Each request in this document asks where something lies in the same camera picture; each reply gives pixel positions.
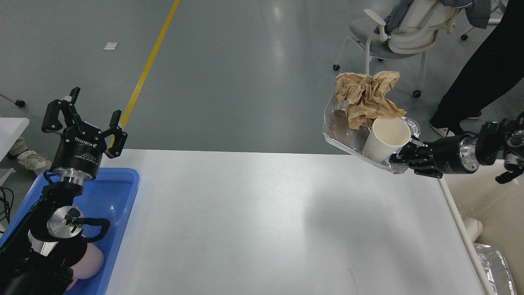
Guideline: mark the cream paper cup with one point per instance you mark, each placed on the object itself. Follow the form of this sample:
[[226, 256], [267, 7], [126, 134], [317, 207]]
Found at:
[[387, 136]]

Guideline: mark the white cup in bin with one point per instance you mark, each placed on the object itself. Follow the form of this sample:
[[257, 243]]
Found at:
[[474, 228]]

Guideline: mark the white side table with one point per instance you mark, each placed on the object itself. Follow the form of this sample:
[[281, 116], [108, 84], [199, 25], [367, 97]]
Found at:
[[10, 130]]

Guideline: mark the grey jacket on chair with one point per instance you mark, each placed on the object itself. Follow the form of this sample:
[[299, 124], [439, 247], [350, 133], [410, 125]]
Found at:
[[477, 12]]

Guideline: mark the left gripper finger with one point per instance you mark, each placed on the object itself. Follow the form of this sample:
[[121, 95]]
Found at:
[[66, 106], [119, 136]]

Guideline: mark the square steel tray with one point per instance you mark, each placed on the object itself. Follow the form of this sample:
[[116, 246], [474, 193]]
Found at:
[[41, 247]]

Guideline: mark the beige plastic bin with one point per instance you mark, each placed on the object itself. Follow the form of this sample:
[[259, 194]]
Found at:
[[499, 207]]

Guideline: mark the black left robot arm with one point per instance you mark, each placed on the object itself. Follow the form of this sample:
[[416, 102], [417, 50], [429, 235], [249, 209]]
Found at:
[[36, 257]]

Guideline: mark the pink mug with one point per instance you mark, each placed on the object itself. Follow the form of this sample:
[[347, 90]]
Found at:
[[89, 264]]

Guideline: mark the aluminium foil tray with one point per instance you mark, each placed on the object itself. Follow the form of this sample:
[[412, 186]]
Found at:
[[337, 132]]

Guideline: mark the foil tray in bin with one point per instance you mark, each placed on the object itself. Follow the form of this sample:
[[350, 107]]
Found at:
[[496, 268]]

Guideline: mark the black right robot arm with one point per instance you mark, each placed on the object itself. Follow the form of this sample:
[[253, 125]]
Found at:
[[498, 138]]

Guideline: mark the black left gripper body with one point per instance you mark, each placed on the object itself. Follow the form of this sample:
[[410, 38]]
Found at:
[[79, 150]]

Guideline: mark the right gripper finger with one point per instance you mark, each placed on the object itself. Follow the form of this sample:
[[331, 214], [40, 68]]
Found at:
[[424, 168], [415, 150]]

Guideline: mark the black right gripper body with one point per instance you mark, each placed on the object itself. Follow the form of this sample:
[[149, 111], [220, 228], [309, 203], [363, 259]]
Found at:
[[453, 155]]

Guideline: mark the white office chair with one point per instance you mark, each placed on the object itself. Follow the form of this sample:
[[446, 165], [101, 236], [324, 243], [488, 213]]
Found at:
[[416, 34]]

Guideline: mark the brown paper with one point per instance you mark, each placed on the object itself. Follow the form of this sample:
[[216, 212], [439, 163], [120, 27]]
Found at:
[[365, 97]]

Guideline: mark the blue plastic tray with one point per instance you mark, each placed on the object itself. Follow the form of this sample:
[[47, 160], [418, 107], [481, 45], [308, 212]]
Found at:
[[111, 196]]

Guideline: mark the person in black sweater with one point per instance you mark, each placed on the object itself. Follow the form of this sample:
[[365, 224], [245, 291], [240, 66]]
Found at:
[[31, 160]]

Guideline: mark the person in black trousers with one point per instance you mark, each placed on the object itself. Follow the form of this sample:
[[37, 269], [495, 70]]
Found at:
[[494, 69]]

